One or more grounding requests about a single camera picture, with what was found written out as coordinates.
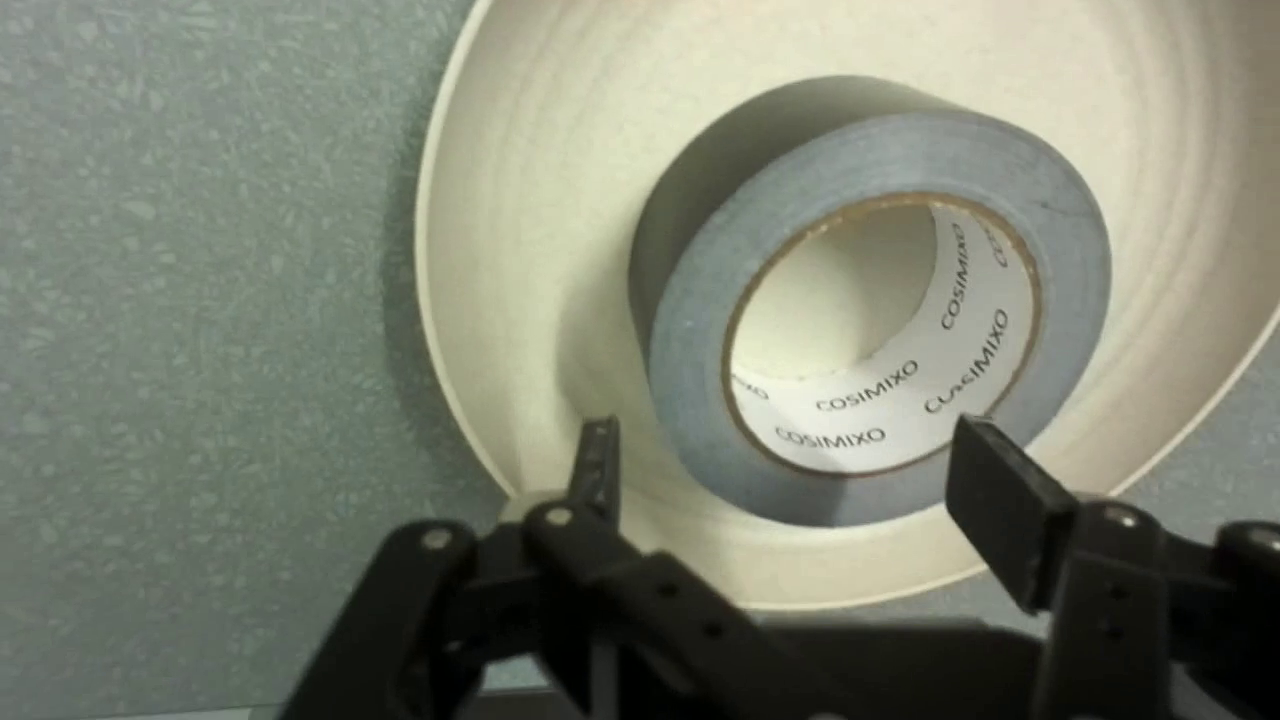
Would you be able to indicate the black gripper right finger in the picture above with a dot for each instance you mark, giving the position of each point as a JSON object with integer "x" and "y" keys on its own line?
{"x": 1007, "y": 513}

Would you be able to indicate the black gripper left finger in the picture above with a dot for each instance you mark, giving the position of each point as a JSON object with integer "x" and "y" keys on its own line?
{"x": 596, "y": 475}

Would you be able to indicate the dark grey duct tape roll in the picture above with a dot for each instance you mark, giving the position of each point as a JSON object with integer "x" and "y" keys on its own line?
{"x": 692, "y": 305}

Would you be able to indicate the cream white bowl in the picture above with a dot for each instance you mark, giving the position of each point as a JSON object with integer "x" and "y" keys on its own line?
{"x": 563, "y": 200}

